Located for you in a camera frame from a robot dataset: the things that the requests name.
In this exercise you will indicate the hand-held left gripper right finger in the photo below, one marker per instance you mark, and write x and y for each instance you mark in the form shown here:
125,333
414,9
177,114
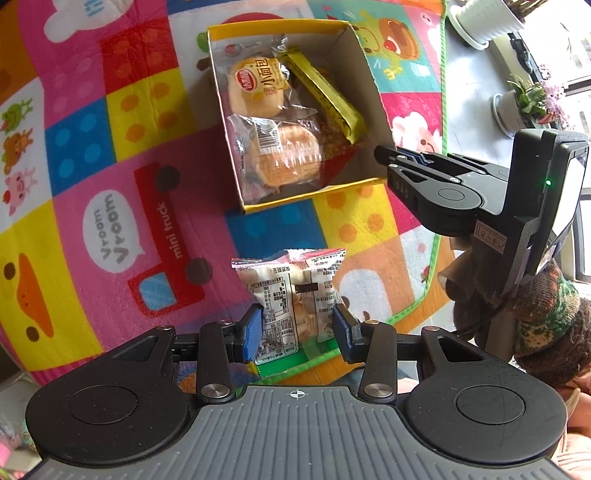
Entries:
344,334

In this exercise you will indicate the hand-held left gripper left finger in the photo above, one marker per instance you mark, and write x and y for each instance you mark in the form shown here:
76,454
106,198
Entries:
253,334

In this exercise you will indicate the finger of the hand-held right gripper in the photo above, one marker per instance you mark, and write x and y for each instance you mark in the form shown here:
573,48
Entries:
443,161
385,153

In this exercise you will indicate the yellow cardboard box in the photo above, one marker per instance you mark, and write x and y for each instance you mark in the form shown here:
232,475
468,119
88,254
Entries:
364,115

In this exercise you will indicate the small pastry snack packet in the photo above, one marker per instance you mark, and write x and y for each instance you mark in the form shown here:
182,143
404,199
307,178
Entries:
281,300

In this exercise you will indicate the sesame bar yellow wrapper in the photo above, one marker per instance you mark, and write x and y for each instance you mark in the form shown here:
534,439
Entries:
323,92

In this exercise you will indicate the round bun clear wrapper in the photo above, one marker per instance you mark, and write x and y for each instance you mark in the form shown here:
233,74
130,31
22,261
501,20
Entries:
291,152

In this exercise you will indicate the small bread yellow packet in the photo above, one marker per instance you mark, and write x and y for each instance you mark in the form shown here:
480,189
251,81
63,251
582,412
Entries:
258,85

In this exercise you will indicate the person's right forearm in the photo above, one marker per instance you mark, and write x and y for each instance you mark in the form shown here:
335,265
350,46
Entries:
577,415

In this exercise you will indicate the person's right hand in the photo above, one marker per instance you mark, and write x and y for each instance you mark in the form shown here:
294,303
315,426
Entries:
549,323

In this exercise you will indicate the small white potted plant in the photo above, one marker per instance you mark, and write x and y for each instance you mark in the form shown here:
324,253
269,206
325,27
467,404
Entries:
508,113

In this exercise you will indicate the large white plant pot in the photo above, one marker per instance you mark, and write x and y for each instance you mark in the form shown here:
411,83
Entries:
485,18

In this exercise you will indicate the colourful cartoon play mat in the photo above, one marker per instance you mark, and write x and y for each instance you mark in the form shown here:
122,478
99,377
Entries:
92,161

